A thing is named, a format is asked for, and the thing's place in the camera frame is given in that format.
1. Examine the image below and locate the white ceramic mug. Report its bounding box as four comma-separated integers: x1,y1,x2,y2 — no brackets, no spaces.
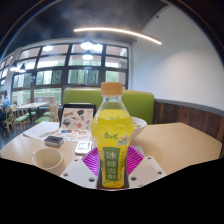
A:
31,147,67,177

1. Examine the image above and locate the black framed sticker board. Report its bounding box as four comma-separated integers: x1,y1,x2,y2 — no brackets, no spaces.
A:
59,103,98,132

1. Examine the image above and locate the wooden dining table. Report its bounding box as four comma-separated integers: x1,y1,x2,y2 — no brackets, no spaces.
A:
16,101,51,125

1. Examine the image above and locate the green upholstered bench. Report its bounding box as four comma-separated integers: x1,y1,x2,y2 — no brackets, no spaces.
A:
62,87,156,126

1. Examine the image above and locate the white paper sheet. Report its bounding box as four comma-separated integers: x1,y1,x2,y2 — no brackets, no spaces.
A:
22,121,61,141

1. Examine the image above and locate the curved ceiling light bar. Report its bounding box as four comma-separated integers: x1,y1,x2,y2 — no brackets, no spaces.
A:
73,26,163,46

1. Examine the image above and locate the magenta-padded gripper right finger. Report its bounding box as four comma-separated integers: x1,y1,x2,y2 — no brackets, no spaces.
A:
125,145,167,190

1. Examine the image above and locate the yellow drink bottle orange cap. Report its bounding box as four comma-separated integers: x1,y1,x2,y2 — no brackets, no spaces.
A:
90,81,136,190

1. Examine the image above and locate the person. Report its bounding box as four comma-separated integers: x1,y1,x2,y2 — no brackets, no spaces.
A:
0,89,12,118

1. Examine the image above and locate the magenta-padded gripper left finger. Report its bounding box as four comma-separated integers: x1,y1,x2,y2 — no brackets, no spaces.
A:
59,146,102,190

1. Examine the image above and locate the white ceramic bowl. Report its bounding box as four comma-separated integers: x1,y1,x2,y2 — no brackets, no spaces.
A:
130,116,148,140

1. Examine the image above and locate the wooden green-seat chairs group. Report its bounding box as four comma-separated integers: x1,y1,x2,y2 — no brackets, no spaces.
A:
2,103,61,135

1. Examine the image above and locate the printed sticker sheet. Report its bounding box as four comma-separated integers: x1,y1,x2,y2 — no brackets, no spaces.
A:
49,128,93,143

